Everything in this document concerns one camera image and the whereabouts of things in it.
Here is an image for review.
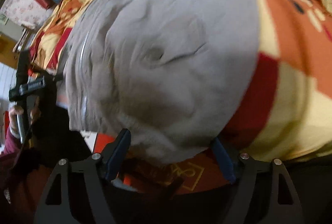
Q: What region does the orange yellow red bedsheet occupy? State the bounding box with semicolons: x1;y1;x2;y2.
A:
28;0;332;195

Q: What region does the person left hand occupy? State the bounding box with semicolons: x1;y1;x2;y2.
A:
8;97;41;137

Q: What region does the beige zip jacket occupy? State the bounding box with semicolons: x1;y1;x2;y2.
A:
65;0;259;164

